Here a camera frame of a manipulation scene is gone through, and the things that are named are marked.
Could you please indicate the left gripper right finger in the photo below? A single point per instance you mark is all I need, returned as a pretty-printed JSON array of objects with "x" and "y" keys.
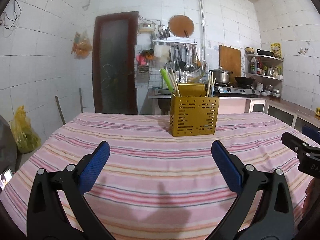
[{"x": 273, "y": 218}]

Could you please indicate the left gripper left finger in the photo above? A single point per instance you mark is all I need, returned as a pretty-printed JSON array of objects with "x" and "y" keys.
[{"x": 46, "y": 218}]

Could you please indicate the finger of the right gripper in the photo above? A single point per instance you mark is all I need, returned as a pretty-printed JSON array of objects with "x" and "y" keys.
[
  {"x": 307, "y": 155},
  {"x": 312, "y": 133}
]

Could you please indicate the green frog handle fork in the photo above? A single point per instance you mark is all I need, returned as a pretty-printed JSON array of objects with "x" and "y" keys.
[{"x": 164, "y": 73}]

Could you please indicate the person right hand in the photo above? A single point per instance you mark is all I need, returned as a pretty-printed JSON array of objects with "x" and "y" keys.
[{"x": 312, "y": 193}]

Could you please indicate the smartphone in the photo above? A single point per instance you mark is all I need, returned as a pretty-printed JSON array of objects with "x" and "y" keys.
[{"x": 6, "y": 176}]

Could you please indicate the corner shelf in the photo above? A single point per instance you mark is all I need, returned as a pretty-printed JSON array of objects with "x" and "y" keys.
[{"x": 265, "y": 70}]

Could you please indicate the yellow plastic bag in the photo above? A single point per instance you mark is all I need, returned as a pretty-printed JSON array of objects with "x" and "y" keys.
[{"x": 27, "y": 140}]

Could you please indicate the black wok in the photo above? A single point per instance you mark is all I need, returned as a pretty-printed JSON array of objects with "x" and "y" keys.
[{"x": 244, "y": 82}]

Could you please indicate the gas stove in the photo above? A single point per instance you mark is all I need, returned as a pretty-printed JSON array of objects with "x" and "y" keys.
[{"x": 235, "y": 91}]

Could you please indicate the steel cooking pot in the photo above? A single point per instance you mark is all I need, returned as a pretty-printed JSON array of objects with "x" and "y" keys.
[{"x": 221, "y": 75}]

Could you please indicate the pink striped tablecloth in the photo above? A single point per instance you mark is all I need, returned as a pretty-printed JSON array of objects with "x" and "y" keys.
[{"x": 154, "y": 185}]

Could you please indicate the rectangular wooden cutting board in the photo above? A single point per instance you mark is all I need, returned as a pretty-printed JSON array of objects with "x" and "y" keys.
[{"x": 230, "y": 60}]

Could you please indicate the yellow perforated utensil holder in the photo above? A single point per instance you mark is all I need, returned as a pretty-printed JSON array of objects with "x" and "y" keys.
[{"x": 192, "y": 112}]

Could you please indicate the steel sink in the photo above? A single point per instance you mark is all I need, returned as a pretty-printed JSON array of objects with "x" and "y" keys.
[{"x": 163, "y": 91}]

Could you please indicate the round wooden board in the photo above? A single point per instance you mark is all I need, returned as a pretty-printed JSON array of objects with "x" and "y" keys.
[{"x": 181, "y": 26}]

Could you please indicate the orange hanging bag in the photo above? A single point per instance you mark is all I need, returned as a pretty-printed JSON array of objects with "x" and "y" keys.
[{"x": 84, "y": 46}]

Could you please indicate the dark brown door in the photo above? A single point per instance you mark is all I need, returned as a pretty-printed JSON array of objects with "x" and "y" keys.
[{"x": 113, "y": 63}]

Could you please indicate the yellow wall poster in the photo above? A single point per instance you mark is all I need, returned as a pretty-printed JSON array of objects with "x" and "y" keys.
[{"x": 276, "y": 49}]

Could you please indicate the wall utensil rack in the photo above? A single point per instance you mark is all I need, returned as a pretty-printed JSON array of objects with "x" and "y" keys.
[{"x": 179, "y": 40}]

